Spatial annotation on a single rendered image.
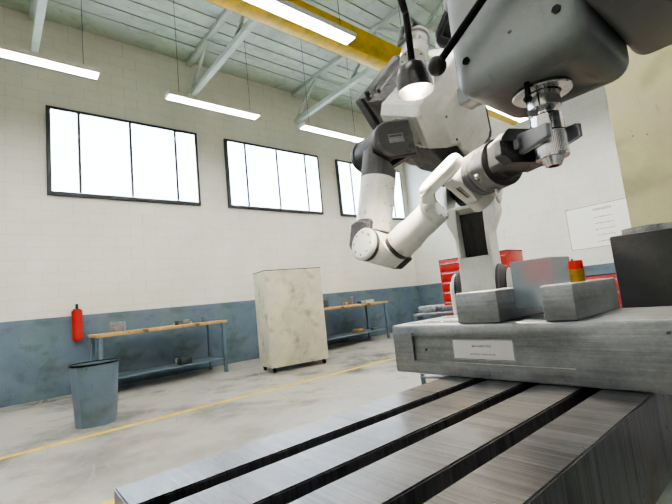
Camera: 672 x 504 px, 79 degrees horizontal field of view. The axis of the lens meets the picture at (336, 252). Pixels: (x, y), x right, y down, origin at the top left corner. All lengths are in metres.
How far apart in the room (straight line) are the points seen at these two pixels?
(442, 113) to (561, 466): 0.91
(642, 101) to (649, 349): 2.10
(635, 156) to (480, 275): 1.35
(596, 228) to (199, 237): 8.13
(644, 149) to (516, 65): 1.85
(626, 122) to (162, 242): 7.26
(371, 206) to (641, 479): 0.74
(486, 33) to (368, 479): 0.60
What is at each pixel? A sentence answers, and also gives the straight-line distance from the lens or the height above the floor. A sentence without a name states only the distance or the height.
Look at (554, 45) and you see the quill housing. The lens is 0.66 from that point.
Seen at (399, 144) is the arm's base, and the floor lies 1.39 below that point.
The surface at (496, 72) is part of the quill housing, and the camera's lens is 0.68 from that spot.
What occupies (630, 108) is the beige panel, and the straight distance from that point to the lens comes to 2.54.
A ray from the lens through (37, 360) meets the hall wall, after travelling 7.76.
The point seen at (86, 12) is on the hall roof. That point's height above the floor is 6.18.
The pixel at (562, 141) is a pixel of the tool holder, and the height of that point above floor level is 1.22.
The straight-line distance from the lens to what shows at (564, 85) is 0.74.
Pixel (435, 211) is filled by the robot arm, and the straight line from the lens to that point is 0.88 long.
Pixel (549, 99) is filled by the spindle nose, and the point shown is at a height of 1.28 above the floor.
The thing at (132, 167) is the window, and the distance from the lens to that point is 8.35.
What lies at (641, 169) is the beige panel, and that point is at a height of 1.49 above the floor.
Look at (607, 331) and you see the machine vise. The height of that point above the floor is 0.96.
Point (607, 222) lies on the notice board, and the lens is 10.06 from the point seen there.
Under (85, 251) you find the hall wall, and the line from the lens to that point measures 7.92.
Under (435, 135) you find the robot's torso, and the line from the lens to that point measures 1.13.
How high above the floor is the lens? 1.02
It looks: 7 degrees up
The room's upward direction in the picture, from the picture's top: 6 degrees counter-clockwise
